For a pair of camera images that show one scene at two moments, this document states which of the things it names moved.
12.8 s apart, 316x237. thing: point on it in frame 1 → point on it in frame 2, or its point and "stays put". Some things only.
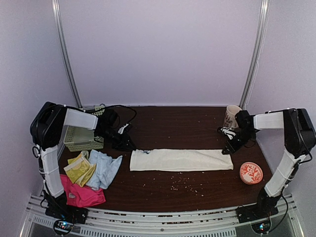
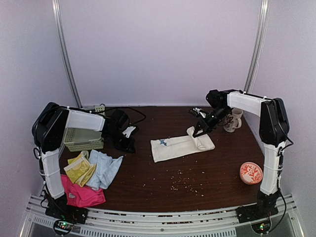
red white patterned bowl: [251, 173] stays put
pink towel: [77, 196] stays put
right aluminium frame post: [262, 26] stays put
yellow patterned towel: [79, 170] stays put
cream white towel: [180, 160] → [168, 147]
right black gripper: [228, 144] → [205, 125]
